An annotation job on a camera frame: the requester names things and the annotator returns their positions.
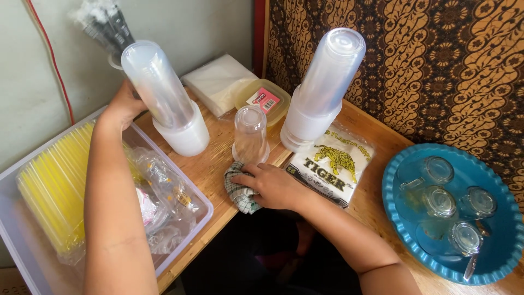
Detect pack of yellow straws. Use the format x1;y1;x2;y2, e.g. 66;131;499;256
16;120;97;265

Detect tall stack of clear cups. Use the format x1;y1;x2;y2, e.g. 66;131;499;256
280;27;367;153

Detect clear plastic storage bin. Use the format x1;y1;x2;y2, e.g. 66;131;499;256
0;105;215;295

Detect person's dark clothing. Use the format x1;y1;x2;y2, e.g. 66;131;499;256
180;208;362;295

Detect brown batik curtain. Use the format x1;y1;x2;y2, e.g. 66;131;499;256
265;0;524;214

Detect person's left hand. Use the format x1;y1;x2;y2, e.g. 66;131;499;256
98;79;148;132

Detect yellow lidded plastic container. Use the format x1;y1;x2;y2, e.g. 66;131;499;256
234;78;292;128

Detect crumpled clear plastic bags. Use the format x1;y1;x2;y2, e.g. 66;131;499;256
126;145;202;255

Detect clear glass mug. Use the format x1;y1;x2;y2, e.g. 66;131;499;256
458;186;498;220
417;221;484;257
395;185;457;224
398;155;455;191

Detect white paper packet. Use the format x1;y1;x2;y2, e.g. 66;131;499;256
181;54;259;119

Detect single clear plastic cup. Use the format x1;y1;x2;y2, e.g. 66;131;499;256
232;105;271;166

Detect person's right hand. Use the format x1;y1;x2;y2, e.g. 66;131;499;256
231;163;314;211

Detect green checkered cloth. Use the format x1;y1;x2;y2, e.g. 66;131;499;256
224;161;263;215

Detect red cable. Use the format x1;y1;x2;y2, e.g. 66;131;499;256
26;0;77;126

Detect metal spoon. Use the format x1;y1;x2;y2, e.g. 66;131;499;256
463;252;480;283

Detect blue round tray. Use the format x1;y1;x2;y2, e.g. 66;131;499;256
382;143;524;286

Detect red wooden frame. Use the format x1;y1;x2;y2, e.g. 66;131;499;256
252;0;267;79

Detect bundle of black straws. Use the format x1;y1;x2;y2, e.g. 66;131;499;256
69;0;136;71

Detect pink white small packet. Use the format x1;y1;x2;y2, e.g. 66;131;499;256
136;188;159;227

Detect tiger print plastic bag packet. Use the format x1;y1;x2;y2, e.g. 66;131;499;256
285;125;376;209

